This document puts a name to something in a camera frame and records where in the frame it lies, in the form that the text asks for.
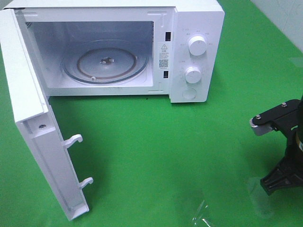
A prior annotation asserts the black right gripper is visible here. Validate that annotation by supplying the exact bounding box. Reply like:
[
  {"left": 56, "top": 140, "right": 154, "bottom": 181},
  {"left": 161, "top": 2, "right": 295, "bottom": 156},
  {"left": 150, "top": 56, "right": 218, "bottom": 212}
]
[{"left": 260, "top": 127, "right": 303, "bottom": 195}]

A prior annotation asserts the round white door release button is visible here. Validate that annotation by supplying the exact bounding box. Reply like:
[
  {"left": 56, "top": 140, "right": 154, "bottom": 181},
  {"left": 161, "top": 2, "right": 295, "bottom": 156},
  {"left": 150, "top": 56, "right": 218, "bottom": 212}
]
[{"left": 182, "top": 88, "right": 196, "bottom": 100}]

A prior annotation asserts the white microwave door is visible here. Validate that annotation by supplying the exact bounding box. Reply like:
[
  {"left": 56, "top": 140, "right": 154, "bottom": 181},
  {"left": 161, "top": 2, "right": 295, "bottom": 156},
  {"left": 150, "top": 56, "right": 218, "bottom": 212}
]
[{"left": 0, "top": 9, "right": 93, "bottom": 220}]

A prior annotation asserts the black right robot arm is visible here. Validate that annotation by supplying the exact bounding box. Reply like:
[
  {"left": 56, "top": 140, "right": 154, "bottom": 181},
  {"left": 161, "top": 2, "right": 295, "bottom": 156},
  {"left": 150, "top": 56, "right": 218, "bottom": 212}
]
[{"left": 253, "top": 99, "right": 303, "bottom": 195}]

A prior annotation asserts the lower white microwave knob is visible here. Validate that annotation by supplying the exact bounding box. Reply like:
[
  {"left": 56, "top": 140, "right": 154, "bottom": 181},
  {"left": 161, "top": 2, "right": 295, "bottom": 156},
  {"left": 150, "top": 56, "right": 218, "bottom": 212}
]
[{"left": 185, "top": 67, "right": 202, "bottom": 84}]

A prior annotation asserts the white microwave knob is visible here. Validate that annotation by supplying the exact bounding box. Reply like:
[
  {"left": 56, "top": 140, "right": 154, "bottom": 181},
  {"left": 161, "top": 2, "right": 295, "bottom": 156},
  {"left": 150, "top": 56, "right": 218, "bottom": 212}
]
[
  {"left": 185, "top": 67, "right": 202, "bottom": 84},
  {"left": 188, "top": 35, "right": 207, "bottom": 56}
]

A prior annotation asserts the upper white microwave knob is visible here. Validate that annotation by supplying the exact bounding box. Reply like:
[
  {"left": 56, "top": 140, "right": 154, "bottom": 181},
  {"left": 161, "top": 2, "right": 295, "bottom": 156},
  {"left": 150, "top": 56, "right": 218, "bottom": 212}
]
[{"left": 188, "top": 35, "right": 207, "bottom": 56}]

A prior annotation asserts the white microwave oven body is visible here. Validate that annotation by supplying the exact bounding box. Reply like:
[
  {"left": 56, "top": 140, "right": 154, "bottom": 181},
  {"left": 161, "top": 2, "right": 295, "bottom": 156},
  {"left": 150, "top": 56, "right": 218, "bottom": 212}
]
[{"left": 3, "top": 0, "right": 224, "bottom": 103}]

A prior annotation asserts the glass microwave turntable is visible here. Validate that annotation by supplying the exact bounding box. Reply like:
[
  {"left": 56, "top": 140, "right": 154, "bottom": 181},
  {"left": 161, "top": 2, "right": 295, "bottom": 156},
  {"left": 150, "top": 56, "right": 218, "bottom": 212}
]
[{"left": 62, "top": 39, "right": 152, "bottom": 84}]

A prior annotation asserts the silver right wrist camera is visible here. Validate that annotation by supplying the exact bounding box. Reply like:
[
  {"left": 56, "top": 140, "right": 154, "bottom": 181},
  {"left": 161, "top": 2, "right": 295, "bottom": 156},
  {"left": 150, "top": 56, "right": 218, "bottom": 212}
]
[{"left": 250, "top": 118, "right": 274, "bottom": 136}]

